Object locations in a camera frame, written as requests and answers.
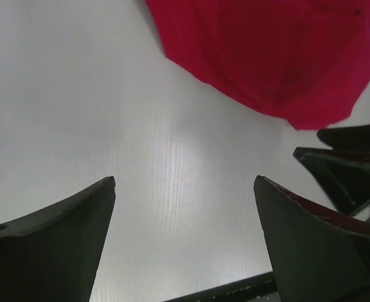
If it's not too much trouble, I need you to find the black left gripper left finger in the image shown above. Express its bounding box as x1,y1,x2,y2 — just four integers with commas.
0,176,115,301

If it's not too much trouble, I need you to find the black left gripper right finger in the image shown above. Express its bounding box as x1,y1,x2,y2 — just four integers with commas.
254,176,370,301

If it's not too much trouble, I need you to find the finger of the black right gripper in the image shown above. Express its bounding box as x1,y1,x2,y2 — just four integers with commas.
293,147,370,216
317,125,370,152

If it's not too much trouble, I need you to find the red t shirt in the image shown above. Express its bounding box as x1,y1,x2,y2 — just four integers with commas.
146,1,370,130

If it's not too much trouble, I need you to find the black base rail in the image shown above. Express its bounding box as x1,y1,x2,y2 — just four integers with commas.
167,272,281,302

